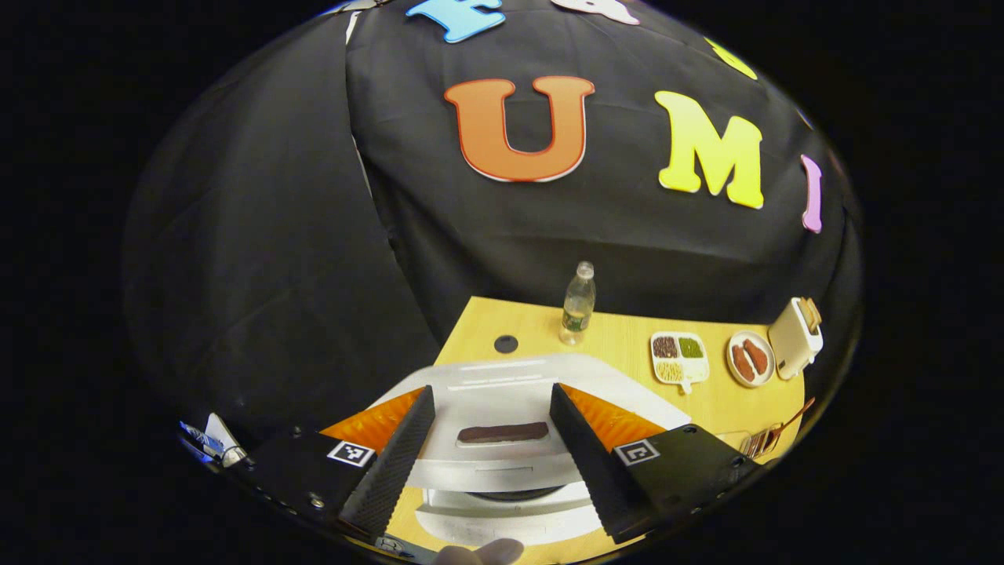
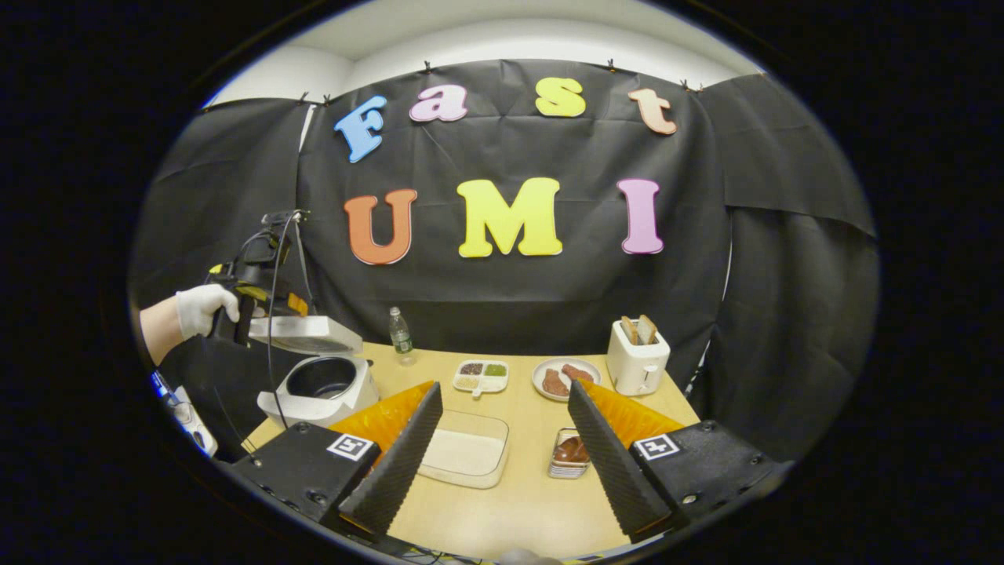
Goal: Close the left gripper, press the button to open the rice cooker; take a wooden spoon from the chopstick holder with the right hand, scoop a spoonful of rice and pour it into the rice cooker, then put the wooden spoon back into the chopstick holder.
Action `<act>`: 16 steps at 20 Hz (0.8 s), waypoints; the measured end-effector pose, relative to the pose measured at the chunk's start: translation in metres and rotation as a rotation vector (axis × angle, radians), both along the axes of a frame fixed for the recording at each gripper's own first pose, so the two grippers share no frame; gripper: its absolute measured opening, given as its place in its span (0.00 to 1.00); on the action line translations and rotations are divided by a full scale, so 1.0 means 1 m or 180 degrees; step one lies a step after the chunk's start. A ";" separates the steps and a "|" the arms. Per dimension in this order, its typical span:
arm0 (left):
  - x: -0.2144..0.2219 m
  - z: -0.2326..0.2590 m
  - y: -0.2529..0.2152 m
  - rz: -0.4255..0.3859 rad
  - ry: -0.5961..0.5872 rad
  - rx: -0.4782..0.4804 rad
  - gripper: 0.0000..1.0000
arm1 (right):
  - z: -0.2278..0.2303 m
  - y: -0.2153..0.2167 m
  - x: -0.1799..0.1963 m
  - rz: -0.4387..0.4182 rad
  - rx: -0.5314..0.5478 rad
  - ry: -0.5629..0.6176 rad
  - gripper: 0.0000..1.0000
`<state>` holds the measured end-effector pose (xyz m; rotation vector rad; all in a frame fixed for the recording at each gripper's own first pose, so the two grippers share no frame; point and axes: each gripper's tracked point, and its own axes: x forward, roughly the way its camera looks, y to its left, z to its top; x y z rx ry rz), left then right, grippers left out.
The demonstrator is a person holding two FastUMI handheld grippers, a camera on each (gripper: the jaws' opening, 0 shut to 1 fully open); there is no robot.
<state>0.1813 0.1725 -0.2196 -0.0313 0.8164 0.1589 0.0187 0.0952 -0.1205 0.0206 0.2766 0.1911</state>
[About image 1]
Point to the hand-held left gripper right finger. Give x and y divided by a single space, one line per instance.
592 471

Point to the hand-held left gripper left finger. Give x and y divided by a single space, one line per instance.
396 463

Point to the white rice cooker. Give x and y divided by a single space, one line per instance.
502 392

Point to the clear metal chopstick holder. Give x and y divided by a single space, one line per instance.
759 443

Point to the brown wooden spoon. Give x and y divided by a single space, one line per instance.
794 414

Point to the white divided grain dish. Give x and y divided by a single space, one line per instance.
678 361

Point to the clear plastic water bottle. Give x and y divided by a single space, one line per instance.
577 310

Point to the brown fried chicken piece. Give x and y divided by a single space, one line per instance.
757 355
742 363

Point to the round white plate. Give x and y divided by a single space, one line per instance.
737 341

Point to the black backdrop cloth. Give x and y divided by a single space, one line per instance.
274 275

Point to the white toaster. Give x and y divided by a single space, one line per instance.
792 345

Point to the toasted bread slice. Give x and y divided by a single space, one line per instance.
811 314

